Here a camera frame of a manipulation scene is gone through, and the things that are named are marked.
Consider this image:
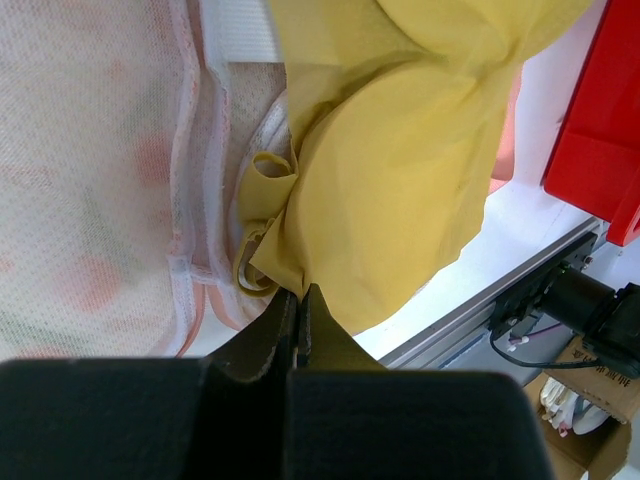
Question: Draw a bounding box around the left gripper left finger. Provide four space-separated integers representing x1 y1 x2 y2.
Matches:
206 289 298 383

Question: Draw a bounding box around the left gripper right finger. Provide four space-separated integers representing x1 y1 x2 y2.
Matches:
295 284 385 371

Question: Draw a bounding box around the yellow bra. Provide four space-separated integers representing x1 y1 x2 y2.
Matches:
233 1 588 334

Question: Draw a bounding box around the pink mesh laundry bag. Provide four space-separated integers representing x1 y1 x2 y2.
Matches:
1 1 289 360

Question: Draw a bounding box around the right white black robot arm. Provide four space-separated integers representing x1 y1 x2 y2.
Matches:
539 268 639 379

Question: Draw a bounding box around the cardboard box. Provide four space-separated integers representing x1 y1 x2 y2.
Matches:
525 365 639 479

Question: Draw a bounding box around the red plastic tray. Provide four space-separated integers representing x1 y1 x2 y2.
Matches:
543 0 639 247

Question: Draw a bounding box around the aluminium frame rail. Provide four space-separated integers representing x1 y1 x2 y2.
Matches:
379 217 602 369

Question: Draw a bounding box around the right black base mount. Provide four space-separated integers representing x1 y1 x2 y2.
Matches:
489 232 597 338

